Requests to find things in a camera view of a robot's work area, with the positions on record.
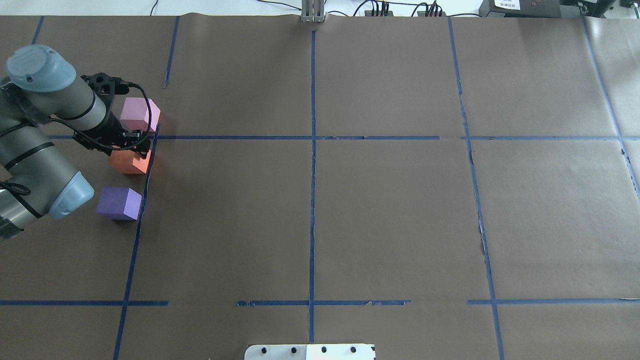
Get dark purple foam cube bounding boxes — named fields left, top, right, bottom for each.
left=96, top=187, right=142, bottom=221

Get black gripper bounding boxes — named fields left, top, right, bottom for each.
left=73, top=125, right=151, bottom=153

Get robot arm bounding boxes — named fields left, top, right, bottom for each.
left=0, top=44, right=153, bottom=241

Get pink foam cube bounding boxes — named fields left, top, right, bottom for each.
left=119, top=97, right=162, bottom=133

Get orange foam cube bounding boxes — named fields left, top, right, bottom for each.
left=109, top=150, right=153, bottom=174

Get black box device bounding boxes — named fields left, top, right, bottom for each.
left=478, top=0, right=583, bottom=19

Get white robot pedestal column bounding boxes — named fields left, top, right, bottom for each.
left=244, top=342, right=377, bottom=360

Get aluminium frame post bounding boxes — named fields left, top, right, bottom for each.
left=301, top=0, right=327, bottom=24

